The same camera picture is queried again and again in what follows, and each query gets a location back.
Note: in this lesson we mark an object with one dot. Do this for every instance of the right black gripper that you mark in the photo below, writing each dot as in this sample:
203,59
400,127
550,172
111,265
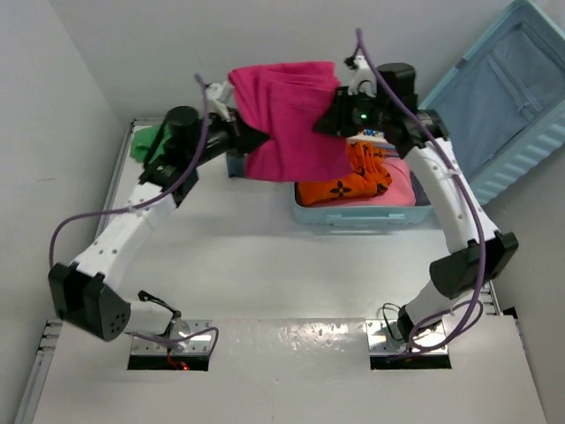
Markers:
336,122

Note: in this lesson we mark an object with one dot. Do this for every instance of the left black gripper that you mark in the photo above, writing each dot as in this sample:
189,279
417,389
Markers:
243,139

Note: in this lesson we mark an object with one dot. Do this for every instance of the white blue case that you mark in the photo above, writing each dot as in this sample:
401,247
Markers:
376,138

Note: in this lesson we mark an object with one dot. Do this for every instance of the magenta garment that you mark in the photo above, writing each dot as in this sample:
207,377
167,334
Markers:
284,101

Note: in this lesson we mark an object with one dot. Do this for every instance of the orange black patterned towel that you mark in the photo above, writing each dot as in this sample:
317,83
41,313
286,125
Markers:
369,178

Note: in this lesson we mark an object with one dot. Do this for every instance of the pink hoodie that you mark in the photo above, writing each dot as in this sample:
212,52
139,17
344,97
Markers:
399,194

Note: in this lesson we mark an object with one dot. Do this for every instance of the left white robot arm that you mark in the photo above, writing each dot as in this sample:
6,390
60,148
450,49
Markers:
85,292

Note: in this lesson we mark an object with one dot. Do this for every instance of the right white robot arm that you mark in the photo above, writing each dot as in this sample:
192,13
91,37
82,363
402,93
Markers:
477,249

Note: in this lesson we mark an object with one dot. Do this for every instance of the grey blue folded garment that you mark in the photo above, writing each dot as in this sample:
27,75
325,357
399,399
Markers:
235,165

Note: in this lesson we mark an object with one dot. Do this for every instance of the green folded cloth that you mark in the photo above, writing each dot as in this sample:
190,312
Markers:
142,141

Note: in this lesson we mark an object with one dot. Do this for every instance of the light blue hard suitcase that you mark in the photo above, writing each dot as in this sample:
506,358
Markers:
503,103

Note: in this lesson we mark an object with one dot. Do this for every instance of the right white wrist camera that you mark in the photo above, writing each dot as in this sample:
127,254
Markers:
363,79

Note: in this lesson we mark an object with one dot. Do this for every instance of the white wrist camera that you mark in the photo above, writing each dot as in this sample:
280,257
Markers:
217,96
363,79

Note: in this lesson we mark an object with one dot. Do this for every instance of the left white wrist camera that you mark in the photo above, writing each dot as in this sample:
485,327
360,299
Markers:
217,96

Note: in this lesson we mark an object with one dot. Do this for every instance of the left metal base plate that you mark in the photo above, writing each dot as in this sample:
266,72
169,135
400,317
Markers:
185,338

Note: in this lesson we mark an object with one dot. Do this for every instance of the metal base plate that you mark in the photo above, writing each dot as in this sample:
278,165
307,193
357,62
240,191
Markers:
185,338
384,338

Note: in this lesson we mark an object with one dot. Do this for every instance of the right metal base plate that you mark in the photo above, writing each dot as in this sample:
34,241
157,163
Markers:
384,338

